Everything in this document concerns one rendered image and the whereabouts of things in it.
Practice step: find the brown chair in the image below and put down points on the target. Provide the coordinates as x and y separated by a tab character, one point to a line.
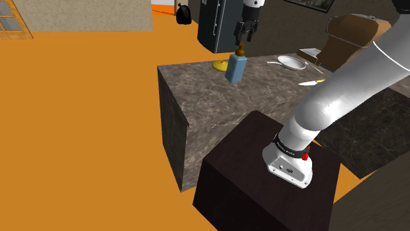
346	35

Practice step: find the wooden framed window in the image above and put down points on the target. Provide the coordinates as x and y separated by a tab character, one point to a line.
11	19

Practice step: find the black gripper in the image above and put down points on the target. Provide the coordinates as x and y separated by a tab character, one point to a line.
250	14

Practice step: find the blue soap bottle brown pump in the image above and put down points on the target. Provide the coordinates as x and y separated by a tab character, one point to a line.
236	67

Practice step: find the dark refrigerator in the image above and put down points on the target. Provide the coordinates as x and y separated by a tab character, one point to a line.
217	25

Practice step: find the framed wall picture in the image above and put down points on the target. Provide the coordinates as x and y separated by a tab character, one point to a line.
312	4

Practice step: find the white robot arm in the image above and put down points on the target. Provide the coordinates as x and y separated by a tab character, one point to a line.
339	92

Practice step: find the black trash bag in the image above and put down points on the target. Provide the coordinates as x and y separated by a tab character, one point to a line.
183	15

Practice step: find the dark robot stand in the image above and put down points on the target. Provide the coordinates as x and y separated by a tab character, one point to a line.
256	192

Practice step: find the grey flat box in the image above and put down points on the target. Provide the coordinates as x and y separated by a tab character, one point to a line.
309	52

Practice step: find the silver spoon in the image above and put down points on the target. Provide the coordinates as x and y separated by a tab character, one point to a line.
273	63

